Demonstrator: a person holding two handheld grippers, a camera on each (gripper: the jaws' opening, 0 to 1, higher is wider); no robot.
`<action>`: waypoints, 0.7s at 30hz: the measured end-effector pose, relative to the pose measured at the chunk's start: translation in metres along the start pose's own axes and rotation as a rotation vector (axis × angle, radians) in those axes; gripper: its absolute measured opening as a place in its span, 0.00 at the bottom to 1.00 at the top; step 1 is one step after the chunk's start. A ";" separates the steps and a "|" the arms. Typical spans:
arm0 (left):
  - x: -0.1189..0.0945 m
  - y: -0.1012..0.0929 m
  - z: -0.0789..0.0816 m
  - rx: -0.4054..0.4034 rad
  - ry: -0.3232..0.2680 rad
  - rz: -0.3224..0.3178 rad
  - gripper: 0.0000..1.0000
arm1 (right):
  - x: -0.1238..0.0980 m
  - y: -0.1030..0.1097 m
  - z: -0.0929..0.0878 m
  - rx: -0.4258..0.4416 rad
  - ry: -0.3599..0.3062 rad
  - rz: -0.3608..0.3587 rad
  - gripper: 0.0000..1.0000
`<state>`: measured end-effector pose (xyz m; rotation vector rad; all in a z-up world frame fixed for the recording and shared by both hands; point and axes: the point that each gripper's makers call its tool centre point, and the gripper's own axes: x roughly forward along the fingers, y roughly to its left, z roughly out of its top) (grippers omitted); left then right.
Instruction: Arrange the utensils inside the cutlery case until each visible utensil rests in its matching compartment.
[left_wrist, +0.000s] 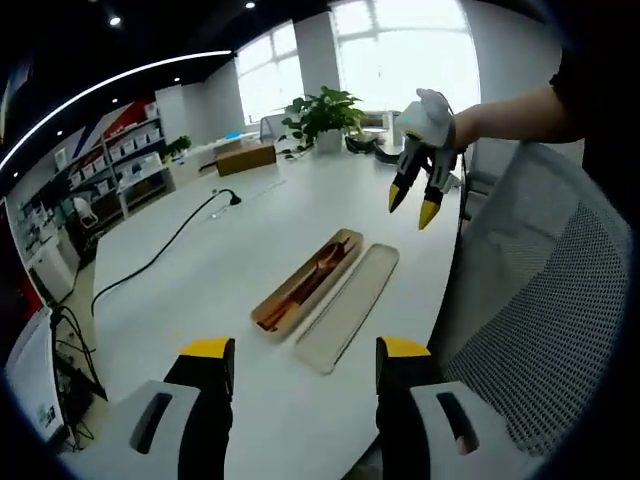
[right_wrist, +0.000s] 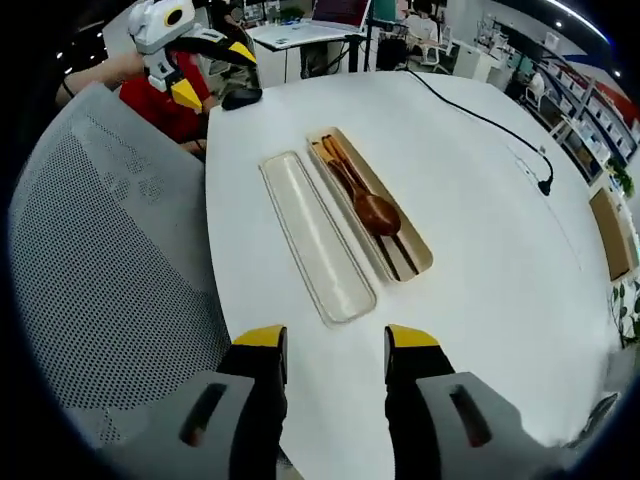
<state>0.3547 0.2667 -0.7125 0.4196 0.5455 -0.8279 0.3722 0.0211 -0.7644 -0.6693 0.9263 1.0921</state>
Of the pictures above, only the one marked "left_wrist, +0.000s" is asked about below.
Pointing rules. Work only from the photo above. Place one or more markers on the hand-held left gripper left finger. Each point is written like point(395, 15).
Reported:
point(145, 430)

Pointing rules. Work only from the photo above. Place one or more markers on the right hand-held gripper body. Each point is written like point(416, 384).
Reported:
point(425, 120)

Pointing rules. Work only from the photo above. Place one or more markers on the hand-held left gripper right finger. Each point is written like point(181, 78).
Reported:
point(465, 435)

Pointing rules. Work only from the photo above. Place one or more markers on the wooden fork utensil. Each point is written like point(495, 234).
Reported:
point(342, 262)

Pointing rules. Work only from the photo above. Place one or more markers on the wooden spoon utensil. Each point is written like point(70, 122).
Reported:
point(325, 270)

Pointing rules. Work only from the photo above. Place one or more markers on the beige cutlery case lid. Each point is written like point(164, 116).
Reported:
point(345, 310)

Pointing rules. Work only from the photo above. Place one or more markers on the beige cutlery case base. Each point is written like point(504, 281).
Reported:
point(265, 312)

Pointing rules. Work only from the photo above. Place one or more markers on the wooden chopstick utensil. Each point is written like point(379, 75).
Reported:
point(280, 312)

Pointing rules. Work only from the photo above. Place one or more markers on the black headset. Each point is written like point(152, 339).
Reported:
point(370, 147)

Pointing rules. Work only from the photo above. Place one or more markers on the potted green plant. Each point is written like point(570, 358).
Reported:
point(325, 115)

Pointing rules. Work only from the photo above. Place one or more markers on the white equipment box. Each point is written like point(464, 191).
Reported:
point(35, 390)

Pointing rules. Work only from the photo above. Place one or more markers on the grey mesh office chair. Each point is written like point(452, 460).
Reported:
point(540, 300)

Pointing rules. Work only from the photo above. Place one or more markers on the brown cardboard box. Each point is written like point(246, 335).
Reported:
point(246, 160)

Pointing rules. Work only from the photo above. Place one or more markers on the small green plant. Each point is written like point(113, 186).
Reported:
point(178, 146)

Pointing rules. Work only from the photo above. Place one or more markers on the shelving unit with white bins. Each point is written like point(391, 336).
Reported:
point(120, 150)

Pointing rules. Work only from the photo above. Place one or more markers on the long ceiling light strip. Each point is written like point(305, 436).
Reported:
point(100, 85)

